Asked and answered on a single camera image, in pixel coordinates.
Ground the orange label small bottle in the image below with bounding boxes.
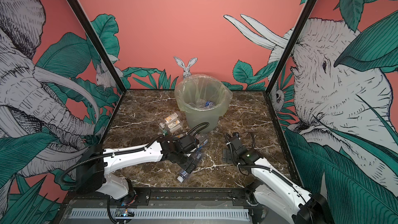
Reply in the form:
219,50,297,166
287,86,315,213
164,112,181,125

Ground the crushed clear bottle white cap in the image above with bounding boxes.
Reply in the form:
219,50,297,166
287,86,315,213
177,152,203,183

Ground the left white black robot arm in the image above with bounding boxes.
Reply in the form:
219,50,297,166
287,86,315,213
75,133,200,206

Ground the black front mounting rail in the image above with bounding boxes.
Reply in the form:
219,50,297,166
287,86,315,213
63,187,315,207

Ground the blue label bottle white cap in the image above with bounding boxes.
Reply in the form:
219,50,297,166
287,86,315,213
204,101,215,108

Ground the black frame post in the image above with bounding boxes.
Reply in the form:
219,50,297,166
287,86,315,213
265,0,317,95
67,0,127,95

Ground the green cap small bottle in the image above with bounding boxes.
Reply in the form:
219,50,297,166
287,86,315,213
159,122,169,136

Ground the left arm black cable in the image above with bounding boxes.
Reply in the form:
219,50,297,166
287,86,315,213
57,122,210,187

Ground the translucent plastic bin liner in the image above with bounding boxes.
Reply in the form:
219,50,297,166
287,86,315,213
174,74,234,121

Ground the right black frame post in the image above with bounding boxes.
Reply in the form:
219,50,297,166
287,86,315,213
265,0,317,95

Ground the left black frame post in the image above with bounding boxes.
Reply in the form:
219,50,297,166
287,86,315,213
67,0,127,95

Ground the beige label small bottle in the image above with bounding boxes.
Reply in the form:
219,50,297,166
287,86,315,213
167,119,182,133

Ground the clear bottle blue cap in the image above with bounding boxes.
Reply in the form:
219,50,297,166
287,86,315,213
194,134,208,150

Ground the white slotted cable duct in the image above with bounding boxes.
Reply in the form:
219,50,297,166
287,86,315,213
67,208,251,222

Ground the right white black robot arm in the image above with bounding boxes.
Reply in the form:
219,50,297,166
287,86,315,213
224,132,335,224

